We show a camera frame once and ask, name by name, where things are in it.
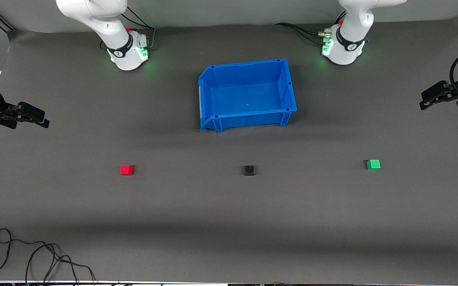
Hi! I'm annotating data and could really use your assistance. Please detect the thin black loose cable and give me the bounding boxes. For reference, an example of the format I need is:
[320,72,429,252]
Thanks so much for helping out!
[25,243,97,285]
[0,228,60,281]

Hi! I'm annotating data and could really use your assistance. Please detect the blue plastic storage bin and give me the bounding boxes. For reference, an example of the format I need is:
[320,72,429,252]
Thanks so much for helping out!
[198,58,297,133]

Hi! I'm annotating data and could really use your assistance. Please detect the black left base cables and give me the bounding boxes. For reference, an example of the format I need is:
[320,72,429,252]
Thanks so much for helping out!
[275,12,369,45]

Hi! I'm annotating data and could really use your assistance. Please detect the black base cables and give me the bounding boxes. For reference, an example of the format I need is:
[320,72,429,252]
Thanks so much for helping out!
[275,12,369,45]
[101,6,156,50]

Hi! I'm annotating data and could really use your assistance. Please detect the aluminium frame rail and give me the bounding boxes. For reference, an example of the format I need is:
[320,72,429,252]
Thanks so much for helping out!
[0,11,17,32]

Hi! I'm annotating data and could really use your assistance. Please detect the dark grey table mat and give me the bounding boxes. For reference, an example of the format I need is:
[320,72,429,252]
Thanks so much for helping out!
[0,14,458,283]

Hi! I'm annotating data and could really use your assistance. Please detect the black right base cables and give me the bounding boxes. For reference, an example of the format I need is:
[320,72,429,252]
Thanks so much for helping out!
[101,6,156,50]

